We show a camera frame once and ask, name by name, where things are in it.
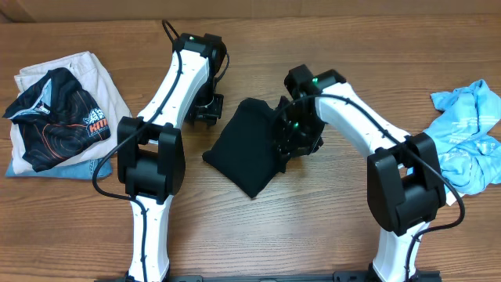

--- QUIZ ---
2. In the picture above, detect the beige folded garment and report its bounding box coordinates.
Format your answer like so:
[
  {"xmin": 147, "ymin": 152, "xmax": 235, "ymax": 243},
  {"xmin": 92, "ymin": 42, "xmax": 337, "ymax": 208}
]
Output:
[{"xmin": 14, "ymin": 51, "xmax": 132, "ymax": 176}]

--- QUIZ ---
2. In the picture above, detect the black orange printed jersey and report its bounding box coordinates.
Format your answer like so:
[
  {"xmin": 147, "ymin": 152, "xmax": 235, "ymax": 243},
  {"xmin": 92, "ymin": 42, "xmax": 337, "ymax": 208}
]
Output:
[{"xmin": 3, "ymin": 67, "xmax": 111, "ymax": 172}]

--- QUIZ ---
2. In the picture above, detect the grey blue folded cloth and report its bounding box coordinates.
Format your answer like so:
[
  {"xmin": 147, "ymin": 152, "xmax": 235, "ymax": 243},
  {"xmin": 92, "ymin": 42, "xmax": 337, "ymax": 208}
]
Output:
[{"xmin": 5, "ymin": 158, "xmax": 101, "ymax": 180}]

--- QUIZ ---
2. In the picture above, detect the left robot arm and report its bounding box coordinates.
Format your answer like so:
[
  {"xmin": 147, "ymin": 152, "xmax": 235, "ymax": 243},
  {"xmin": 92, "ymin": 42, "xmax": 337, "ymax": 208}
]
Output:
[{"xmin": 117, "ymin": 34, "xmax": 229, "ymax": 281}]

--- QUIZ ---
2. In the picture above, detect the light blue t-shirt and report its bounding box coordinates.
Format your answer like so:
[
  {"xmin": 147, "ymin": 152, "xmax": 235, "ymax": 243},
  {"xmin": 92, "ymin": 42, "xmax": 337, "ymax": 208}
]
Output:
[{"xmin": 424, "ymin": 79, "xmax": 500, "ymax": 195}]

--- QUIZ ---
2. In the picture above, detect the black t-shirt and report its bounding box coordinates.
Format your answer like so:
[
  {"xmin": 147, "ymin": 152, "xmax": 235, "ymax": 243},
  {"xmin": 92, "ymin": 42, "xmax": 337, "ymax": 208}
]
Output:
[{"xmin": 202, "ymin": 98, "xmax": 286, "ymax": 198}]

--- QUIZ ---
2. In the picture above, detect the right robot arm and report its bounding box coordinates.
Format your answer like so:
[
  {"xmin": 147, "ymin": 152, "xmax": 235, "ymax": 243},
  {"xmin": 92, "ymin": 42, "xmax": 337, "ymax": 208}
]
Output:
[{"xmin": 271, "ymin": 65, "xmax": 445, "ymax": 281}]

